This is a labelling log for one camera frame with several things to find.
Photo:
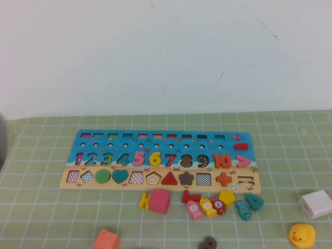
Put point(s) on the colourful wooden puzzle board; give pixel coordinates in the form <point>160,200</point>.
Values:
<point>129,145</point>

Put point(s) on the pink number five piece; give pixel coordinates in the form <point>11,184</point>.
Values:
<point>138,158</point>

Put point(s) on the red triangle piece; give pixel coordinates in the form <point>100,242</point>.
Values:
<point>169,180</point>

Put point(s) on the brown star piece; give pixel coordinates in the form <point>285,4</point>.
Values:
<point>186,178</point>

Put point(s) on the orange number ten piece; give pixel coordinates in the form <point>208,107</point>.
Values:
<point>221,161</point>

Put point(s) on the teal heart piece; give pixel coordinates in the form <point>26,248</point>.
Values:
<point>120,176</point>

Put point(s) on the red number seven piece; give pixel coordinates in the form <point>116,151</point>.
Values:
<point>189,198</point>

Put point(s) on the red minus sign piece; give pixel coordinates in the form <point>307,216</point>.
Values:
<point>241,146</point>

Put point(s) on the orange plus sign piece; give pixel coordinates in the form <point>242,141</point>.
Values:
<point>223,179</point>

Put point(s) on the yellow H-shaped piece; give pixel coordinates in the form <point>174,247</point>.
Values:
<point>144,201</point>

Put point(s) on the green circle piece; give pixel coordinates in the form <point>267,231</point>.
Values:
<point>102,176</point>

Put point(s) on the pink greater-than sign piece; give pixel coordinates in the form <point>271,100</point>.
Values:
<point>243,162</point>

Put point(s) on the pink fish piece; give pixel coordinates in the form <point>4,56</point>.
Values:
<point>194,209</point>

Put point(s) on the yellow fish piece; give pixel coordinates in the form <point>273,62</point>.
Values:
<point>207,207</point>

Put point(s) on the yellow pentagon piece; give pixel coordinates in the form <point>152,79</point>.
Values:
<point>227,198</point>

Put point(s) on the red fish piece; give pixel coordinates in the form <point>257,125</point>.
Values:
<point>218,205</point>

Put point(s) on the teal fish piece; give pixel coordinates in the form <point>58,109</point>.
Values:
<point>243,211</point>

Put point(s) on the teal number four piece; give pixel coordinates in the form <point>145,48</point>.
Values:
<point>255,202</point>

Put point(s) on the brown number eight piece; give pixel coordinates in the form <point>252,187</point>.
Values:
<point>208,243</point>

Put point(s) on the pink square block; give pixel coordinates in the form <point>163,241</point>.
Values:
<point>158,201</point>

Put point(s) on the orange house-shaped block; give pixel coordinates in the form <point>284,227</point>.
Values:
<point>105,240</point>

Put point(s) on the green checked tablecloth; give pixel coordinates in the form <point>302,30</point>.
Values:
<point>52,207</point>

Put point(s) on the grey rounded object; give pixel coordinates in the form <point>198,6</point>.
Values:
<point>2,140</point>

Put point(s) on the white power adapter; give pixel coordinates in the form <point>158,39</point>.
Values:
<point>317,205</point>

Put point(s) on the yellow rubber duck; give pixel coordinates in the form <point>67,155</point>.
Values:
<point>302,234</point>

